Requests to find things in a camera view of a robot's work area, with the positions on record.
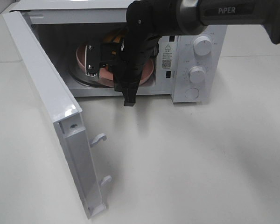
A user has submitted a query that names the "pink speckled plate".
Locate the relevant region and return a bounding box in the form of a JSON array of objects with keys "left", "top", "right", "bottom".
[{"left": 76, "top": 43, "right": 154, "bottom": 87}]

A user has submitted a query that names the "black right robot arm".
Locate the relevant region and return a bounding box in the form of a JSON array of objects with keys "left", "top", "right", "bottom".
[{"left": 113, "top": 0, "right": 280, "bottom": 106}]

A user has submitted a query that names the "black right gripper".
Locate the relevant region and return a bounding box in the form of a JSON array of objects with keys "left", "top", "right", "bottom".
[{"left": 112, "top": 35, "right": 159, "bottom": 106}]

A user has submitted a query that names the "white microwave oven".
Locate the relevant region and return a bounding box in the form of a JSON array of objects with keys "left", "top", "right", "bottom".
[{"left": 10, "top": 0, "right": 227, "bottom": 103}]

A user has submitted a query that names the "white upper power knob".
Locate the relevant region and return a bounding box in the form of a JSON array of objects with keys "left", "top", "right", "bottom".
[{"left": 193, "top": 35, "right": 212, "bottom": 56}]

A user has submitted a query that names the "white microwave door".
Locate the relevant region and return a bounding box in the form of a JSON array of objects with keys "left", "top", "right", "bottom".
[{"left": 3, "top": 11, "right": 112, "bottom": 218}]

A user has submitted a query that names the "round door release button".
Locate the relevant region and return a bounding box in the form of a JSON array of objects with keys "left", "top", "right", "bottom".
[{"left": 185, "top": 88, "right": 200, "bottom": 102}]

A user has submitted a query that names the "burger with cheese and lettuce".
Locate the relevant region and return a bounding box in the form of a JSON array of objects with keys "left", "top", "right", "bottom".
[{"left": 103, "top": 28, "right": 127, "bottom": 43}]

